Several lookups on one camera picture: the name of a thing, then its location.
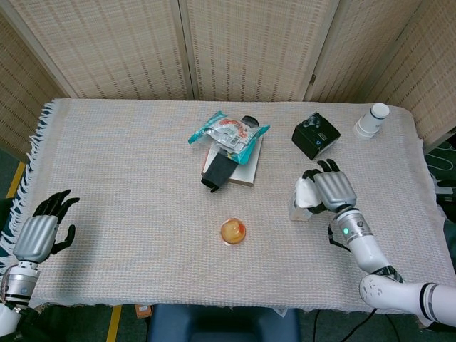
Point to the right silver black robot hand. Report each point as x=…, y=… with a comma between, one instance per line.
x=334, y=190

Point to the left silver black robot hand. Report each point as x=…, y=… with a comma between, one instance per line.
x=35, y=238

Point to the white tissue pack Face print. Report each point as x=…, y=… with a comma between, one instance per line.
x=303, y=199

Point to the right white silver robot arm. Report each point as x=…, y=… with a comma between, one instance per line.
x=377, y=260

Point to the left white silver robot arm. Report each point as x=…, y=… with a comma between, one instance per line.
x=14, y=295

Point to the black cardboard box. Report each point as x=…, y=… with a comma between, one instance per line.
x=315, y=136

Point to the orange small box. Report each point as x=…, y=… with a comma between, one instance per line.
x=143, y=311

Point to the white plastic bottle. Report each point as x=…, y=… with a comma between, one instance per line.
x=371, y=121

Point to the white hardcover book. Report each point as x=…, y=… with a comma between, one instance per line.
x=239, y=167

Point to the orange jelly cup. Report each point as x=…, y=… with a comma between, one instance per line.
x=233, y=232

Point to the woven fringed tablecloth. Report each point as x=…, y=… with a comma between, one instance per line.
x=142, y=213

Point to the teal snack bag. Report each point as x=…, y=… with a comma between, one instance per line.
x=228, y=134

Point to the dark blue chair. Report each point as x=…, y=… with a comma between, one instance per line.
x=224, y=323

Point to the woven folding screen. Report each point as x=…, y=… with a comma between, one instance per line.
x=228, y=46

